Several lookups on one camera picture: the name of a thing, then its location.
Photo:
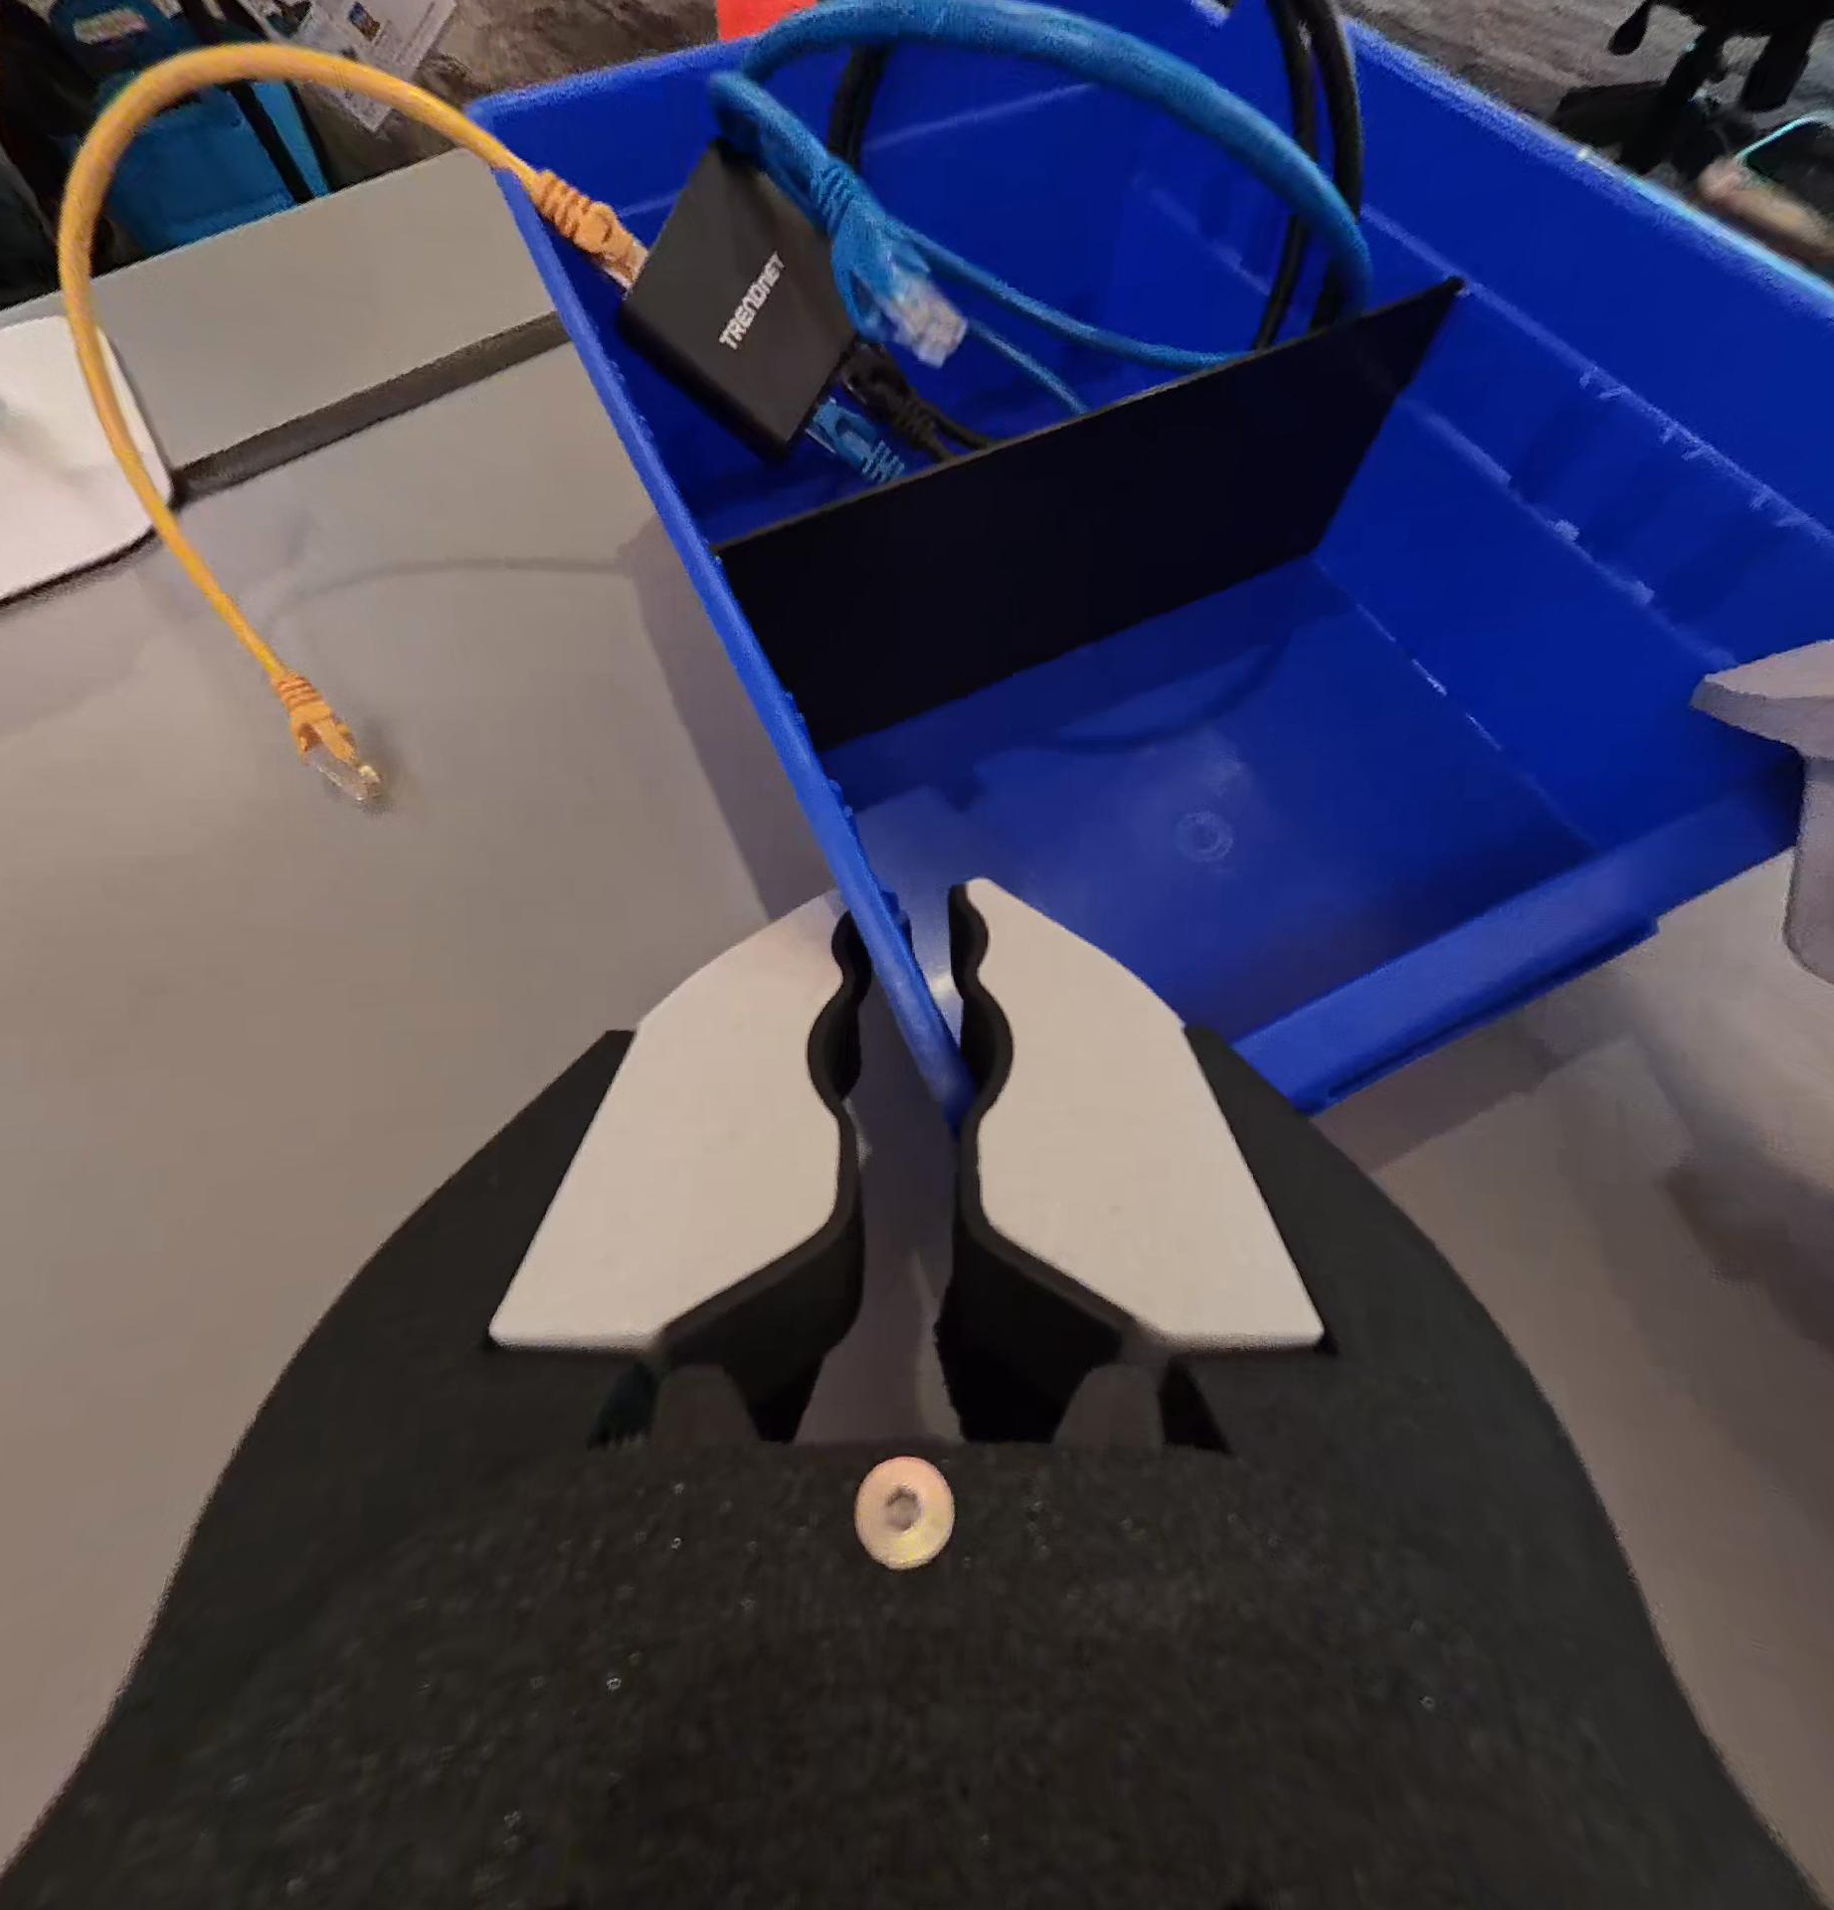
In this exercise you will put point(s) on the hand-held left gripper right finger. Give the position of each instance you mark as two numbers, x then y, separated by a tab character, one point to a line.
1125	1180

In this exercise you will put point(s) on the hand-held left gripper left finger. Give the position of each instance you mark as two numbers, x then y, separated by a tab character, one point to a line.
693	1180

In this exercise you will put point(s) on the blue storage bin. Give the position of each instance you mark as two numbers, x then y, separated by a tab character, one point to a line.
1305	834

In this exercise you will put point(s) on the black ethernet adapter box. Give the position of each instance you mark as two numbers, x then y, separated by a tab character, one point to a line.
739	298

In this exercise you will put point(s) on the black office chair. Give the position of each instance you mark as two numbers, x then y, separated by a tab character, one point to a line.
1676	90

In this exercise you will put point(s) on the dark bin divider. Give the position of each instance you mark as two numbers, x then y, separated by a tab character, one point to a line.
1081	521

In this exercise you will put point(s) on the white stand base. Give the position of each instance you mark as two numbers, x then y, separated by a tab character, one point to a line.
38	479

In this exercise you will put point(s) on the blue black backpack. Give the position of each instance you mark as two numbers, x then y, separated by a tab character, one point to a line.
202	165

